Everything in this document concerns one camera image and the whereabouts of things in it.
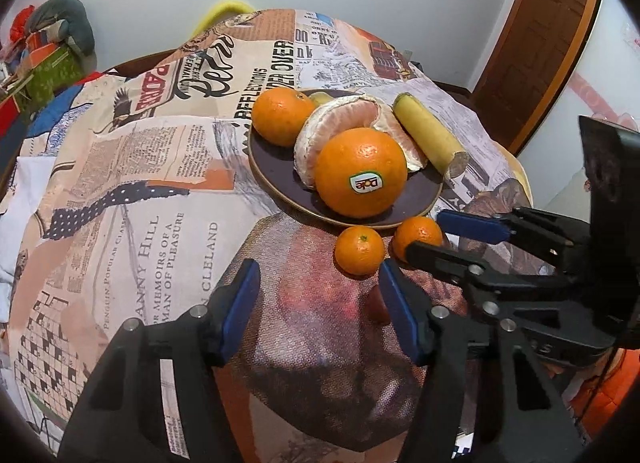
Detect yellow foam tube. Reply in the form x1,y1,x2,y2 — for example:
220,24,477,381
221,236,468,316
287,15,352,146
192,0,256,36

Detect orange quilted garment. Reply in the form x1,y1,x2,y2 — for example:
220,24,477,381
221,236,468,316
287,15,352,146
545,343,636,449

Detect small mandarin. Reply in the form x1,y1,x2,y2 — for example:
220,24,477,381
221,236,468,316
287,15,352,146
334,226,386,277
392,216,445,264

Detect white wardrobe door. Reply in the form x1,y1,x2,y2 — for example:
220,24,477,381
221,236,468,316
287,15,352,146
515,0,640,214

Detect half banana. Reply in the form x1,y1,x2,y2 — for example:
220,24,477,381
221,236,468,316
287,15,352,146
392,92,471,179

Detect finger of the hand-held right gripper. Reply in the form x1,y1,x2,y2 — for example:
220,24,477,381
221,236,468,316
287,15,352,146
405,240,568,321
436,206,590,270

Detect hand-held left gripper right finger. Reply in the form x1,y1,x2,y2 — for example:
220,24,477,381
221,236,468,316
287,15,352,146
378,258,593,463

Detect colourful printed box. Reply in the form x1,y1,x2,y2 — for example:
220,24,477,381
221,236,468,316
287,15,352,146
27,32,71,66

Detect dark wooden bed frame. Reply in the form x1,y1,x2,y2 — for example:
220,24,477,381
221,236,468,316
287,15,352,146
95,46,176,76

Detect large orange with sticker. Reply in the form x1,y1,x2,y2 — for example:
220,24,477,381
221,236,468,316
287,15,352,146
314,127,408,219

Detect red plastic bag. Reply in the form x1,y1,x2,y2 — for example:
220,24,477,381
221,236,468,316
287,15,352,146
9,4,39,39

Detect printed newspaper pattern blanket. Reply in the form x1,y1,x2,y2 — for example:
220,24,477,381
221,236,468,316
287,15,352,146
0,8,536,463

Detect brown wooden door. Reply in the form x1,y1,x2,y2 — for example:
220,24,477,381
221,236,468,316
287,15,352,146
470,0,606,156

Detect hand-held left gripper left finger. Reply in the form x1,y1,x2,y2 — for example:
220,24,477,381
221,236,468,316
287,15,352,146
59,258,262,463

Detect red box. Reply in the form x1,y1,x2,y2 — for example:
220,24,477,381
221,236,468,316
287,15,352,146
0,93,31,140

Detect green printed box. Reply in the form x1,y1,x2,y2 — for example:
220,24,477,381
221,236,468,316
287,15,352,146
20,46,86,101

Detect purple plate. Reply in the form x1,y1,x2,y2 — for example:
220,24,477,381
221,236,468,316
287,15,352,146
248,89,445,229

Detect white bed sheet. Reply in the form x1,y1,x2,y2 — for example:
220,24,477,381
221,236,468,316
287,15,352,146
0,158,57,285

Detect large plain orange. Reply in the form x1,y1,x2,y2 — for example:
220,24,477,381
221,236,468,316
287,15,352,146
251,87,317,147

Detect peeled pomelo segment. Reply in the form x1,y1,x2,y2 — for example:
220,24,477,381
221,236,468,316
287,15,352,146
372,103,430,174
294,96,386,190

